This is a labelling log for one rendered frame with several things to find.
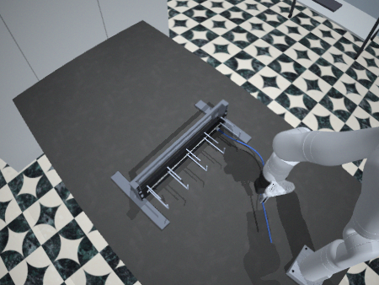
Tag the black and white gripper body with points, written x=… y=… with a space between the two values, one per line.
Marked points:
x=271 y=184

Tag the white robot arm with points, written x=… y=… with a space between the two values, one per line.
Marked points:
x=330 y=149

